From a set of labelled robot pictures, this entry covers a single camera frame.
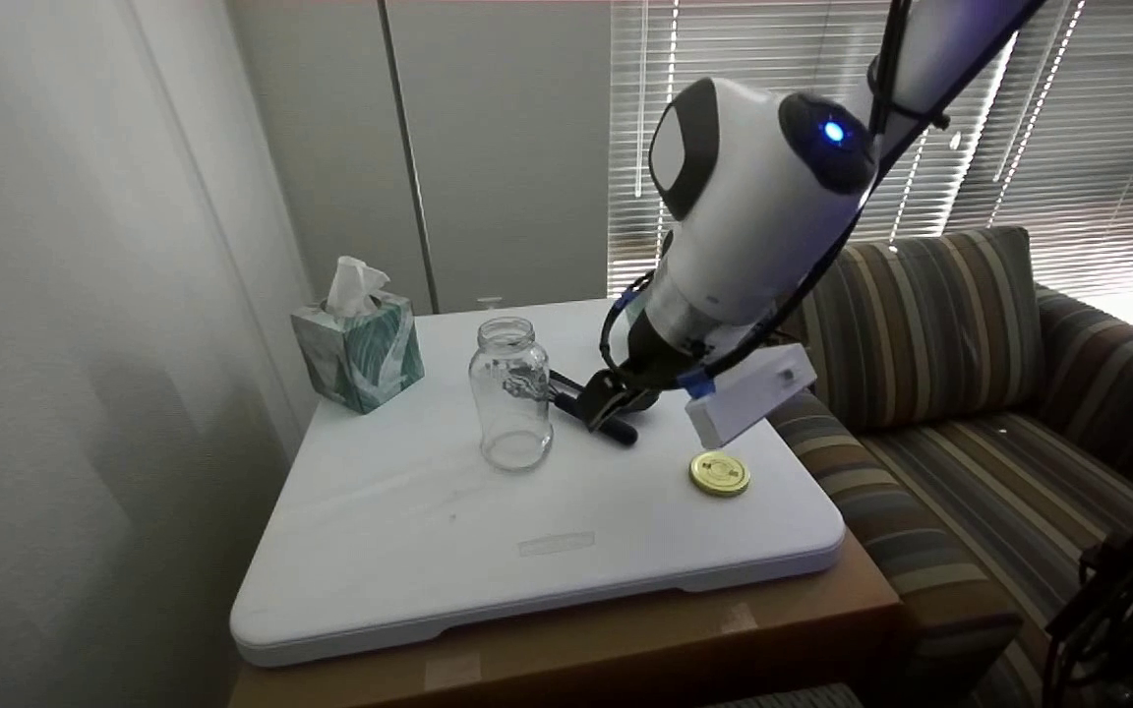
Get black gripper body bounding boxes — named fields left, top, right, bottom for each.
left=579, top=299, right=722, bottom=429

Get clear glass jar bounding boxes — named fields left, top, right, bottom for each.
left=469, top=316, right=555, bottom=473

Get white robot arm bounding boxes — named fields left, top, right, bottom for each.
left=579, top=0, right=1043, bottom=445

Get gold jar lid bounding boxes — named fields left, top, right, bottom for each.
left=690, top=447, right=752, bottom=497

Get green patterned tissue box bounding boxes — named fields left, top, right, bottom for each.
left=292, top=257, right=426, bottom=413

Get striped sofa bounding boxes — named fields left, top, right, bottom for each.
left=773, top=224, right=1133, bottom=708

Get window blinds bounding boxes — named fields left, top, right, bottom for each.
left=605, top=0, right=1133, bottom=321

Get black metal stand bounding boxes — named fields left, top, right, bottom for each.
left=1043, top=535, right=1133, bottom=708

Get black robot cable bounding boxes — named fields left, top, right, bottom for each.
left=599, top=0, right=955, bottom=397

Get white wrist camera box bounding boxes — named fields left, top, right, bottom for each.
left=685, top=342, right=820, bottom=447

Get black wire whisk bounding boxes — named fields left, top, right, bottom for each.
left=509, top=375, right=637, bottom=447

